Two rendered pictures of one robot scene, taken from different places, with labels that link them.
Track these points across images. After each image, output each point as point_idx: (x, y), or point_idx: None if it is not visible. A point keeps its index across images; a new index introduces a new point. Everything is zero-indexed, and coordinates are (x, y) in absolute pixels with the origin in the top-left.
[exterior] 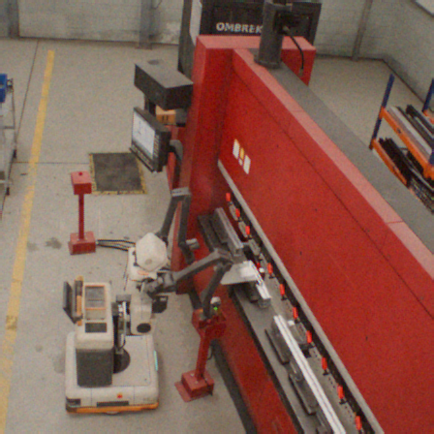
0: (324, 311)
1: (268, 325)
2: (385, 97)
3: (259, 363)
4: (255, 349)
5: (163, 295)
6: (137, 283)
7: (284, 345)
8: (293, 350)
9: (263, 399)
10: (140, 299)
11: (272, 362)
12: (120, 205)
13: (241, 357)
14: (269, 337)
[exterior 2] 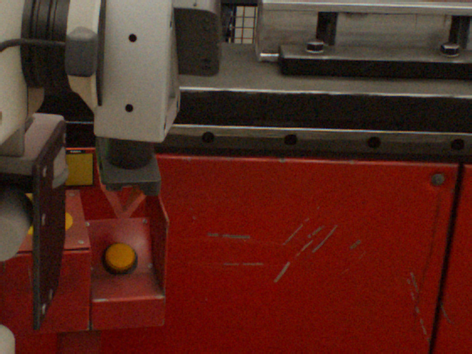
0: None
1: (252, 63)
2: None
3: (371, 190)
4: (311, 163)
5: (57, 134)
6: (9, 73)
7: (398, 39)
8: (463, 4)
9: (470, 291)
10: (163, 131)
11: (471, 92)
12: None
13: (202, 310)
14: (337, 61)
